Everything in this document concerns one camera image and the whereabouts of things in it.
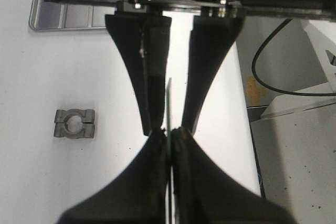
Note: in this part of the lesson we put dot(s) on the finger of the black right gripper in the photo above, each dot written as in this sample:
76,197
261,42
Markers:
143,42

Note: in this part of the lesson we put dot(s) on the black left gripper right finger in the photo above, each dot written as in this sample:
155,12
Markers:
206,194

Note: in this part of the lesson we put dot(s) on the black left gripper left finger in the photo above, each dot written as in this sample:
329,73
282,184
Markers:
137,195

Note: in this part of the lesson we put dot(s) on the green perforated circuit board front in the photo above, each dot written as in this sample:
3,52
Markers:
168,128

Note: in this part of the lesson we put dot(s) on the silver metal tray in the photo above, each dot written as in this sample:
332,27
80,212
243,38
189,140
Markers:
46,16

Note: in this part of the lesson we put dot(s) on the white machine base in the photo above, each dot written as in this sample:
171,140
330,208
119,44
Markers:
295,145

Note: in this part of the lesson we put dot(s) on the grey metal clamp block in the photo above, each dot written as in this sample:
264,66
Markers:
74,123

